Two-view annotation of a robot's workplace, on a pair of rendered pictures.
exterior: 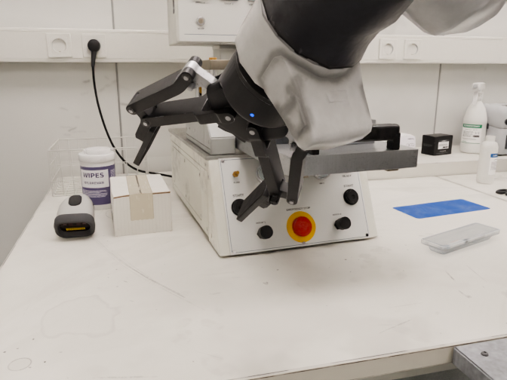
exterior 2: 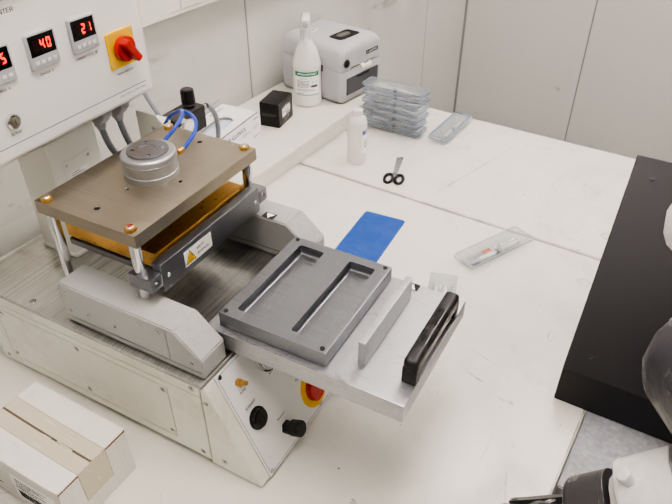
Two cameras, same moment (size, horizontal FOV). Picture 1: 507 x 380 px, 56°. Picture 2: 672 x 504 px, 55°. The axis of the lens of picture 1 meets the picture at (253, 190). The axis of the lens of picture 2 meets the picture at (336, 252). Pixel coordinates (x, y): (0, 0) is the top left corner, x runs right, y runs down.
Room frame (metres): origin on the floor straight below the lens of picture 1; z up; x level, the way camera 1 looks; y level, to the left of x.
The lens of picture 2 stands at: (0.35, 0.35, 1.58)
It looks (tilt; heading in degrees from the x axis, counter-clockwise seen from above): 37 degrees down; 317
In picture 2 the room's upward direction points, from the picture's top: straight up
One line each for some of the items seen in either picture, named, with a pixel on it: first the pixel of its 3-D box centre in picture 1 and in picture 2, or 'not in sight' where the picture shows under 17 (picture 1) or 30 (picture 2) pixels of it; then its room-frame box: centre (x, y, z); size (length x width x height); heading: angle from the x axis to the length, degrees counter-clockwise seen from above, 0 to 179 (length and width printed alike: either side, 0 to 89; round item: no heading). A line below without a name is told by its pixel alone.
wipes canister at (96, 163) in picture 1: (98, 177); not in sight; (1.17, 0.39, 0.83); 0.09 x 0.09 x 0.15
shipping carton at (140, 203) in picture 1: (139, 202); (53, 453); (1.04, 0.26, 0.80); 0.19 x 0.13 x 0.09; 15
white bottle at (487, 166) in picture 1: (487, 159); (357, 135); (1.42, -0.72, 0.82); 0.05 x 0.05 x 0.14
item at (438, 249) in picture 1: (461, 239); not in sight; (0.89, -0.42, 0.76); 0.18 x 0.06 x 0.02; 123
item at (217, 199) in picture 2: not in sight; (161, 195); (1.13, -0.02, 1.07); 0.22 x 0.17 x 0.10; 109
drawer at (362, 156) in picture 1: (314, 138); (338, 312); (0.84, -0.11, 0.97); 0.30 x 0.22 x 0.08; 19
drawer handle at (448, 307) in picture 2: (354, 138); (432, 335); (0.71, -0.15, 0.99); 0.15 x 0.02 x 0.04; 109
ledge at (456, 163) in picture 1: (429, 160); (271, 130); (1.68, -0.64, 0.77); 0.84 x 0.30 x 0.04; 105
